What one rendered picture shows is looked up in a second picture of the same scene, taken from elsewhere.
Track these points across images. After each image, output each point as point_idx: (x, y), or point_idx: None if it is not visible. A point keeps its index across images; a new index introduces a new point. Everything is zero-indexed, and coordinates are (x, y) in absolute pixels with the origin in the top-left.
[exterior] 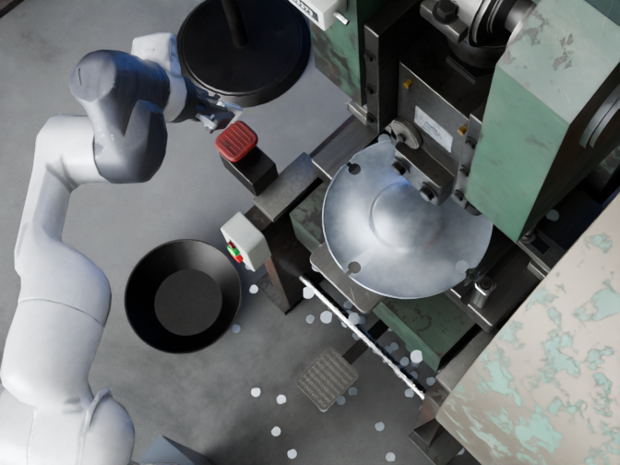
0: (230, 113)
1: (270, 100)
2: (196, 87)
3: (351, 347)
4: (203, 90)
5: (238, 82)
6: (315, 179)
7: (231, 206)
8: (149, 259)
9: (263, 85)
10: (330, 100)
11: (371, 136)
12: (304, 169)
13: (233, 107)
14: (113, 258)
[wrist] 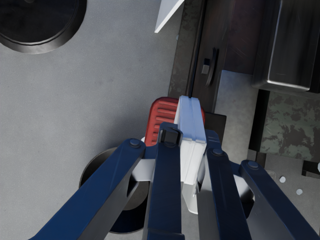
0: (250, 166)
1: (79, 25)
2: (114, 167)
3: (256, 157)
4: (133, 155)
5: (50, 27)
6: (257, 94)
7: (105, 111)
8: (84, 182)
9: (68, 19)
10: (117, 1)
11: (319, 1)
12: (238, 89)
13: (200, 117)
14: (58, 192)
